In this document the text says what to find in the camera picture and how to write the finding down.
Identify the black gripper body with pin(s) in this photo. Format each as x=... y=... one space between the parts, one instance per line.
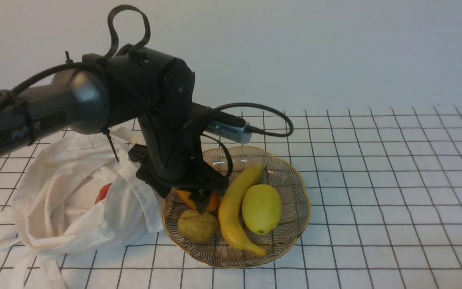
x=187 y=170

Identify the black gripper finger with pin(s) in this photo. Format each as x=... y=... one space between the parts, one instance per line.
x=201 y=199

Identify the brown yellow potato fruit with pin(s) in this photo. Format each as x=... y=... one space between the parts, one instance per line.
x=199 y=228

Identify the white cloth tote bag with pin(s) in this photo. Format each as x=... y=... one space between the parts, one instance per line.
x=53 y=211

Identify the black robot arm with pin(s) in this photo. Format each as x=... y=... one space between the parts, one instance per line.
x=100 y=92

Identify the yellow banana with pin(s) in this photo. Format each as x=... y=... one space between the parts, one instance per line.
x=230 y=208

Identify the yellow lemon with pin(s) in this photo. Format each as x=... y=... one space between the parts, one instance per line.
x=261 y=209

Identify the red apple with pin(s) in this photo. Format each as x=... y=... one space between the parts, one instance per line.
x=102 y=194

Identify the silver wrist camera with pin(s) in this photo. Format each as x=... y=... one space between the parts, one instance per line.
x=235 y=133

